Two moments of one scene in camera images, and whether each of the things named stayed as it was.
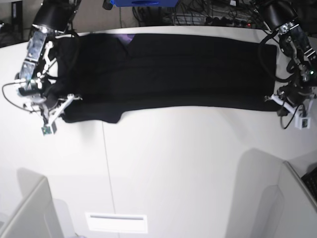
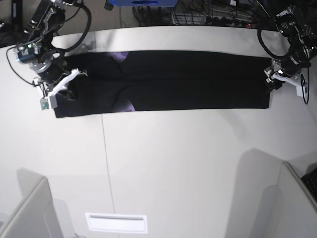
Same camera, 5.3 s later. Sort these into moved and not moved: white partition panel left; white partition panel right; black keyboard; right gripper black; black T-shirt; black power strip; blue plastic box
Moved: right gripper black; black T-shirt
Not moved: blue plastic box; black keyboard; black power strip; white partition panel left; white partition panel right
